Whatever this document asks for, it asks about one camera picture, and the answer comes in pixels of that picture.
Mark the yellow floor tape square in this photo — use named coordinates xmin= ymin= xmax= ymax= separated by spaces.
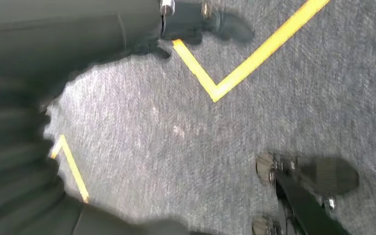
xmin=50 ymin=134 xmax=90 ymax=204
xmin=171 ymin=0 xmax=331 ymax=103

